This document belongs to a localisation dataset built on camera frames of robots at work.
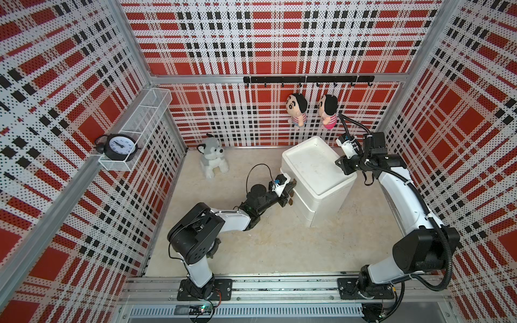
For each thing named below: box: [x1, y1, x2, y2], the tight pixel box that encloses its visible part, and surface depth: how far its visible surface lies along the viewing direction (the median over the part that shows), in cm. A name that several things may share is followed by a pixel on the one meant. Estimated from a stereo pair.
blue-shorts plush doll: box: [286, 92, 308, 128], surface depth 95 cm
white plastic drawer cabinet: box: [280, 135, 358, 227], surface depth 82 cm
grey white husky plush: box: [196, 133, 230, 179], surface depth 101 cm
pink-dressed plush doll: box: [318, 94, 338, 130], surface depth 95 cm
